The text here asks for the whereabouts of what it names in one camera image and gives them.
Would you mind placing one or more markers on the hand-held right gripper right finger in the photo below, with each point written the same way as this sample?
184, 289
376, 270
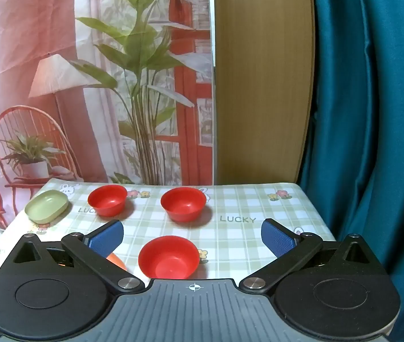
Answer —
277, 239

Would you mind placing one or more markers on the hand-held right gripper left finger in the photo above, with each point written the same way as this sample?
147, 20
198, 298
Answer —
106, 239

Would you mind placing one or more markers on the red plastic bowl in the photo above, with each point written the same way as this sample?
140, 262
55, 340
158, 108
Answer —
183, 203
107, 199
168, 256

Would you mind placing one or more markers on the orange plastic plate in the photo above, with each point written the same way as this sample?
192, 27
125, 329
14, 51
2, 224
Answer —
117, 260

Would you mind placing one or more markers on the green checked tablecloth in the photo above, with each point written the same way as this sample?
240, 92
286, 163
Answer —
237, 203

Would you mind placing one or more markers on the light green oval plate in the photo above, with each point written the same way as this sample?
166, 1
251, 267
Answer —
47, 206

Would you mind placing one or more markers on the printed room backdrop cloth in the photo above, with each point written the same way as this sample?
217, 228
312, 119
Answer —
91, 114

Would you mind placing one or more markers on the teal curtain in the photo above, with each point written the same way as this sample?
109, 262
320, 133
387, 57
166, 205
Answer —
376, 114

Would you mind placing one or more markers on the wooden board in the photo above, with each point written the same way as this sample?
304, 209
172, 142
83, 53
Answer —
262, 78

